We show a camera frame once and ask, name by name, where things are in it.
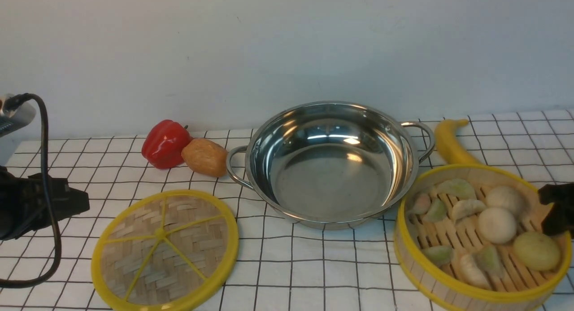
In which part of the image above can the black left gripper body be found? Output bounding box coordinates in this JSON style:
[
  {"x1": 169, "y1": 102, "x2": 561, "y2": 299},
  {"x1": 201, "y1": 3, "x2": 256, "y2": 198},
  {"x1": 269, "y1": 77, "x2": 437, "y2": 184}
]
[{"x1": 0, "y1": 166, "x2": 90, "y2": 240}]

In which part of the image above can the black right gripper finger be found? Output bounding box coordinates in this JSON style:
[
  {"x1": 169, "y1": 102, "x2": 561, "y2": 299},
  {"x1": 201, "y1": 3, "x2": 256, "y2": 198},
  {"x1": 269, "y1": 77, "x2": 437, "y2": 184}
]
[{"x1": 538, "y1": 183, "x2": 574, "y2": 237}]

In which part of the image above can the yellow bamboo steamer basket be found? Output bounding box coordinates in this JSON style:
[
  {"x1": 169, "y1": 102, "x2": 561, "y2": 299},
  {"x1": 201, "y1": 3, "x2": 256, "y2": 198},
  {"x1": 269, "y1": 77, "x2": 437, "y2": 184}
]
[{"x1": 394, "y1": 164, "x2": 573, "y2": 311}]

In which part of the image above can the yellow woven bamboo steamer lid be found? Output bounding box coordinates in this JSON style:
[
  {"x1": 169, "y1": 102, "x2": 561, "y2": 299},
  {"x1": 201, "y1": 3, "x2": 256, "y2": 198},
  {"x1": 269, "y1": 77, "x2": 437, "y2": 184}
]
[{"x1": 91, "y1": 190, "x2": 239, "y2": 311}]

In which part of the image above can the stainless steel pot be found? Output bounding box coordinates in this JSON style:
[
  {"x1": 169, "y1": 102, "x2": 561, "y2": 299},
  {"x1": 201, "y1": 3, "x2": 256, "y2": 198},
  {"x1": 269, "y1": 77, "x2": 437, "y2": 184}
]
[{"x1": 226, "y1": 101, "x2": 436, "y2": 231}]

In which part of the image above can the yellow-green round bun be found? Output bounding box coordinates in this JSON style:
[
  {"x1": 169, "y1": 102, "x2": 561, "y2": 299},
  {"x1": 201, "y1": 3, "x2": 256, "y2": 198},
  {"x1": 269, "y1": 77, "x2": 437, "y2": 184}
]
[{"x1": 513, "y1": 232, "x2": 561, "y2": 272}]

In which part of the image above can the white steamed bun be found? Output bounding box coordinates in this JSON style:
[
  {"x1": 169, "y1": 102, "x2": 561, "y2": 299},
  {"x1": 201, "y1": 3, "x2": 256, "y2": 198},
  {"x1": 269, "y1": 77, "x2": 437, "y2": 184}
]
[
  {"x1": 485, "y1": 185, "x2": 526, "y2": 216},
  {"x1": 478, "y1": 207, "x2": 518, "y2": 244}
]

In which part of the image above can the green dumpling bottom centre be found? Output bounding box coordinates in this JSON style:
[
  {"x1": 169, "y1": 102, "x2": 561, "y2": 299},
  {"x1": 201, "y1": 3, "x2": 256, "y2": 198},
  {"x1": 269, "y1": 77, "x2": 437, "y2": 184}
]
[{"x1": 474, "y1": 244, "x2": 504, "y2": 278}]

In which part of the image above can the green dumpling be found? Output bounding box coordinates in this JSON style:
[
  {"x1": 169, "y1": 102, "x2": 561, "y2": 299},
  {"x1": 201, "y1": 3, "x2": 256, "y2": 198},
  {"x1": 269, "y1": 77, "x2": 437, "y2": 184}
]
[
  {"x1": 422, "y1": 245, "x2": 454, "y2": 267},
  {"x1": 422, "y1": 198, "x2": 448, "y2": 223},
  {"x1": 436, "y1": 178, "x2": 477, "y2": 199},
  {"x1": 474, "y1": 244, "x2": 504, "y2": 278}
]

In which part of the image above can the white dumpling centre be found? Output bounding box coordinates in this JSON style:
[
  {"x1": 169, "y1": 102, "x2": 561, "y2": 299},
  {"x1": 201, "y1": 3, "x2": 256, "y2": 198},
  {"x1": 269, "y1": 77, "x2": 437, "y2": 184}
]
[{"x1": 451, "y1": 199, "x2": 487, "y2": 223}]

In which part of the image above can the white dumpling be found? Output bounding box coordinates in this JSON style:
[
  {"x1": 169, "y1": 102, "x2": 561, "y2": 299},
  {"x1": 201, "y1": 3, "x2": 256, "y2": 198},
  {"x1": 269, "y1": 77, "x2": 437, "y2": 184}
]
[
  {"x1": 458, "y1": 253, "x2": 491, "y2": 290},
  {"x1": 451, "y1": 199, "x2": 487, "y2": 223}
]

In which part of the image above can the white dumpling bottom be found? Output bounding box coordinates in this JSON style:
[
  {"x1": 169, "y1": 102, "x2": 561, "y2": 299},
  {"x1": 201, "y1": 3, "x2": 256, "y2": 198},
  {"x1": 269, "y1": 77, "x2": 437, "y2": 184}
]
[{"x1": 458, "y1": 253, "x2": 491, "y2": 290}]

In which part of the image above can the green dumpling top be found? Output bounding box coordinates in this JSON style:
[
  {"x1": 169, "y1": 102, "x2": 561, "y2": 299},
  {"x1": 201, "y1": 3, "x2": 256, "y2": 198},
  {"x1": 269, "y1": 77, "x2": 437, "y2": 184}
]
[{"x1": 436, "y1": 178, "x2": 477, "y2": 199}]

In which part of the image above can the green dumpling bottom left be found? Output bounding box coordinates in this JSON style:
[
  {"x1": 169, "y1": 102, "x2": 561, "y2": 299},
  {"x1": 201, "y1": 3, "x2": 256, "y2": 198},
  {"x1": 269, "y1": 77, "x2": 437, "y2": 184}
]
[{"x1": 422, "y1": 245, "x2": 454, "y2": 267}]

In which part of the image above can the green dumpling middle left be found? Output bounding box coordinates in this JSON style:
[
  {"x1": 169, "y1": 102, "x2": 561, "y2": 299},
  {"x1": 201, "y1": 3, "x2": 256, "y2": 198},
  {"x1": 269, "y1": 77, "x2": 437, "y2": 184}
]
[{"x1": 422, "y1": 198, "x2": 448, "y2": 223}]

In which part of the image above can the yellow banana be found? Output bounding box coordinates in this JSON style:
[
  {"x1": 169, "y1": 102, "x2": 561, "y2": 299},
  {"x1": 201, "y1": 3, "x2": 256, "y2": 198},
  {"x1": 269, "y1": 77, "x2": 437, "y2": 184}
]
[{"x1": 434, "y1": 119, "x2": 481, "y2": 165}]

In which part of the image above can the pale dumpling left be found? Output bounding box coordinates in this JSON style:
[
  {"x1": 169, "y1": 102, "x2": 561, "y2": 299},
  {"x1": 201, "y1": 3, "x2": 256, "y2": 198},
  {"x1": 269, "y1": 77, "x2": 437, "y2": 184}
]
[{"x1": 406, "y1": 192, "x2": 432, "y2": 215}]

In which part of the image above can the red bell pepper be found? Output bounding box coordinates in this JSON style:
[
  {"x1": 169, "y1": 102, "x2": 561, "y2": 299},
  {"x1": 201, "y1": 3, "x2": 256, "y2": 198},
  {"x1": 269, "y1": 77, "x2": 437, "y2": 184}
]
[{"x1": 141, "y1": 119, "x2": 193, "y2": 170}]

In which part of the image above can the brown potato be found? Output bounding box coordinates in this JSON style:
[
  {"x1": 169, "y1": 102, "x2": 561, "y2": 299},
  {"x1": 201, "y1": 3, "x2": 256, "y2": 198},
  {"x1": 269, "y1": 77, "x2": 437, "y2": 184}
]
[{"x1": 181, "y1": 138, "x2": 227, "y2": 178}]

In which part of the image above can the white checkered tablecloth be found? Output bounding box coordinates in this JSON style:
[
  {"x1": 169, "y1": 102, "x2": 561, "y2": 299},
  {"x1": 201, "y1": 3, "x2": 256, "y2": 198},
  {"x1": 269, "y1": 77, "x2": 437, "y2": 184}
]
[{"x1": 0, "y1": 109, "x2": 574, "y2": 311}]

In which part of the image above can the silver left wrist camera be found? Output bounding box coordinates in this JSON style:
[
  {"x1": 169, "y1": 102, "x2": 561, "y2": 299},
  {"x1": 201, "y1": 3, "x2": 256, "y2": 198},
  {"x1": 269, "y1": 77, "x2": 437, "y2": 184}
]
[{"x1": 0, "y1": 94, "x2": 36, "y2": 138}]

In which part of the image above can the black left camera cable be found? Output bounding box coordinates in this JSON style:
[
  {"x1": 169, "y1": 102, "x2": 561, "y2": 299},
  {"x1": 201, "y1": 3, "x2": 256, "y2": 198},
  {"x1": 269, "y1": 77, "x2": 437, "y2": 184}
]
[{"x1": 0, "y1": 93, "x2": 62, "y2": 289}]

